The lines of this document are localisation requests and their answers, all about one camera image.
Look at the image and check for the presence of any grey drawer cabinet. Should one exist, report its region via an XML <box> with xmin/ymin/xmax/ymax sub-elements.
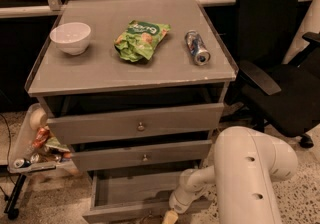
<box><xmin>25</xmin><ymin>0</ymin><xmax>239</xmax><ymax>182</ymax></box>

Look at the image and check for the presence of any green chip bag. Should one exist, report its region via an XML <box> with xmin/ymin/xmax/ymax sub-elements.
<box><xmin>114</xmin><ymin>20</ymin><xmax>171</xmax><ymax>63</ymax></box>

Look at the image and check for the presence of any white round object in bin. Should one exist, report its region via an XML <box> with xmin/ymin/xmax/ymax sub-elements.
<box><xmin>29</xmin><ymin>108</ymin><xmax>48</xmax><ymax>130</ymax></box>

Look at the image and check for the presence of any blue soda can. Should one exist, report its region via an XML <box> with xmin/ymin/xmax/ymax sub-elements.
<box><xmin>185</xmin><ymin>30</ymin><xmax>211</xmax><ymax>66</ymax></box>

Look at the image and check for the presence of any blue can in bin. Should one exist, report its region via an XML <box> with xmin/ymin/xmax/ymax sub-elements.
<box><xmin>13</xmin><ymin>158</ymin><xmax>31</xmax><ymax>169</ymax></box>

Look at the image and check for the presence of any grey middle drawer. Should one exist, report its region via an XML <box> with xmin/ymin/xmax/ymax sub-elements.
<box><xmin>72</xmin><ymin>140</ymin><xmax>212</xmax><ymax>171</ymax></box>

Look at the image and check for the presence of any black stand with wheel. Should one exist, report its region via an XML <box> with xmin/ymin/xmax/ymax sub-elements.
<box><xmin>4</xmin><ymin>174</ymin><xmax>26</xmax><ymax>220</ymax></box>

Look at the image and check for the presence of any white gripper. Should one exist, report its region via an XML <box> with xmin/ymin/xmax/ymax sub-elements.
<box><xmin>162</xmin><ymin>187</ymin><xmax>195</xmax><ymax>224</ymax></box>

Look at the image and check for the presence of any grey drawer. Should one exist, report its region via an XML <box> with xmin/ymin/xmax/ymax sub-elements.
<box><xmin>48</xmin><ymin>103</ymin><xmax>224</xmax><ymax>144</ymax></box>
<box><xmin>81</xmin><ymin>169</ymin><xmax>213</xmax><ymax>224</ymax></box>
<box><xmin>72</xmin><ymin>140</ymin><xmax>212</xmax><ymax>171</ymax></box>

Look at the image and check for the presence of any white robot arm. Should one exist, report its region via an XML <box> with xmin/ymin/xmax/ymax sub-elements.
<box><xmin>162</xmin><ymin>126</ymin><xmax>298</xmax><ymax>224</ymax></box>

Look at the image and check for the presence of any grey bottom drawer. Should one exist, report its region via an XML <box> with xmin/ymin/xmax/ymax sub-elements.
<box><xmin>81</xmin><ymin>169</ymin><xmax>213</xmax><ymax>224</ymax></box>

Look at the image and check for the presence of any red soda can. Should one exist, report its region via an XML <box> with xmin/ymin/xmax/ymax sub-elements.
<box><xmin>32</xmin><ymin>127</ymin><xmax>50</xmax><ymax>149</ymax></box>

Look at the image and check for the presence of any black office chair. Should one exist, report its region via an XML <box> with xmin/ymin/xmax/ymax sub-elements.
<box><xmin>225</xmin><ymin>0</ymin><xmax>320</xmax><ymax>148</ymax></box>

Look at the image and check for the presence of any green bag in bin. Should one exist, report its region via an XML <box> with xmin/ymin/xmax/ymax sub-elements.
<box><xmin>45</xmin><ymin>137</ymin><xmax>69</xmax><ymax>152</ymax></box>

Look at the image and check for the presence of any grey top drawer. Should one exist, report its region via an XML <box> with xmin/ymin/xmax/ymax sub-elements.
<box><xmin>48</xmin><ymin>103</ymin><xmax>224</xmax><ymax>144</ymax></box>

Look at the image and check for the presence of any white bowl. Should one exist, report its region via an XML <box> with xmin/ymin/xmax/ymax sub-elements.
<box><xmin>49</xmin><ymin>22</ymin><xmax>92</xmax><ymax>55</ymax></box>

